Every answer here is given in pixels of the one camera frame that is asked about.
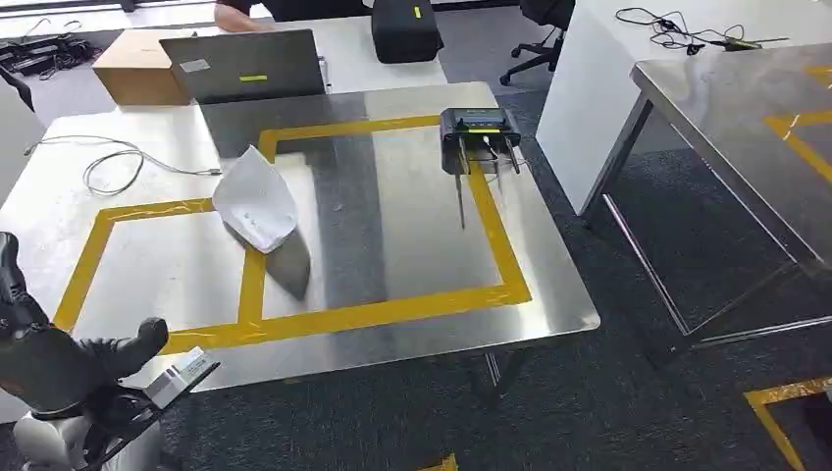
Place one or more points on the steel bench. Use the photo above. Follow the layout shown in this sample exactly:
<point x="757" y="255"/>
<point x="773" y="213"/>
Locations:
<point x="721" y="110"/>
<point x="403" y="260"/>

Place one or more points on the person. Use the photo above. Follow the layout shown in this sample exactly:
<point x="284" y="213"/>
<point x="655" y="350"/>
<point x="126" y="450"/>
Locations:
<point x="305" y="8"/>

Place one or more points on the white pointed plastic part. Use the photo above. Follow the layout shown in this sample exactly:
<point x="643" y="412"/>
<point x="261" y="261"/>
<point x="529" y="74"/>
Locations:
<point x="257" y="201"/>

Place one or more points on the person's hand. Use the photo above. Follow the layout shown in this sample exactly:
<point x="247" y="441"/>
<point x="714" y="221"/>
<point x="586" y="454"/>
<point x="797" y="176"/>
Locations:
<point x="237" y="19"/>

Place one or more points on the black bag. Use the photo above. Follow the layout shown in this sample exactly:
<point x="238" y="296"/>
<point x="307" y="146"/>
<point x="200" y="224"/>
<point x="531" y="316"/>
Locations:
<point x="406" y="29"/>

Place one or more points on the yellow floor tape square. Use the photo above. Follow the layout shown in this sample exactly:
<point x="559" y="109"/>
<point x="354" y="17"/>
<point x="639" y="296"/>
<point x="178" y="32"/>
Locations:
<point x="770" y="416"/>

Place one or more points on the long white desk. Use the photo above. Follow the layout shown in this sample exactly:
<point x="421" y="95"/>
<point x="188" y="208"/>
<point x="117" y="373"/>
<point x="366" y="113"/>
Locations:
<point x="364" y="71"/>

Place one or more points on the yellow tape on bench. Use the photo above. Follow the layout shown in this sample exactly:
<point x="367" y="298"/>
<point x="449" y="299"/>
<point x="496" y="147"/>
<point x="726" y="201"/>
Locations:
<point x="390" y="309"/>
<point x="796" y="140"/>

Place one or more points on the black router with antennas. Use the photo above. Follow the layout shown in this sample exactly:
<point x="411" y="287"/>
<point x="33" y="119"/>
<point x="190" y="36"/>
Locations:
<point x="474" y="130"/>

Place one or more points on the black office chair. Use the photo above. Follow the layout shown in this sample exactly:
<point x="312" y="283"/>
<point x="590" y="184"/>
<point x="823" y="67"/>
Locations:
<point x="543" y="45"/>

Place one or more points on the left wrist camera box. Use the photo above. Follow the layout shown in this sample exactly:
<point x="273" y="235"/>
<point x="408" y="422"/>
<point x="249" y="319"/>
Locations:
<point x="179" y="377"/>

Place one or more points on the brown cardboard box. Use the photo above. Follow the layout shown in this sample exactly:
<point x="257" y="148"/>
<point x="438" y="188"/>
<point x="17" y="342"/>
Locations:
<point x="133" y="71"/>

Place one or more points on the grey laptop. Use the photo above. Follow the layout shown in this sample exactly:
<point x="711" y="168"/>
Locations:
<point x="247" y="65"/>

